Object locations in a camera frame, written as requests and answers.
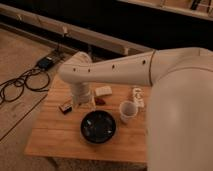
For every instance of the dark red pepper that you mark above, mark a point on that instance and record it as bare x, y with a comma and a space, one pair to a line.
99, 101

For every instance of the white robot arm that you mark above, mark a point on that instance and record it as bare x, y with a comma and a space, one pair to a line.
179, 115

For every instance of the white ceramic cup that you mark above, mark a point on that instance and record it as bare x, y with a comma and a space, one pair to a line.
128, 110

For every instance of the beige sponge block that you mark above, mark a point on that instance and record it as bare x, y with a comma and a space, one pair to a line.
103, 91

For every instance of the white patterned small box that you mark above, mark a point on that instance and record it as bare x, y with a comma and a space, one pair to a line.
137, 97

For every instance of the wooden table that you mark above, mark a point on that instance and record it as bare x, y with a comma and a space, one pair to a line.
58, 135

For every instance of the black bowl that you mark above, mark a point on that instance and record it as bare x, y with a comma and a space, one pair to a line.
98, 126

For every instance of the brown black eraser block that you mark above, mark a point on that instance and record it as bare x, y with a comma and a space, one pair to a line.
66, 107

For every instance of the black power adapter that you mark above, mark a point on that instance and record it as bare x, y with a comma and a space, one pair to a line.
45, 63

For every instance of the long wooden beam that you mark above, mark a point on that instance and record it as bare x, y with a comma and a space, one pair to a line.
75, 32

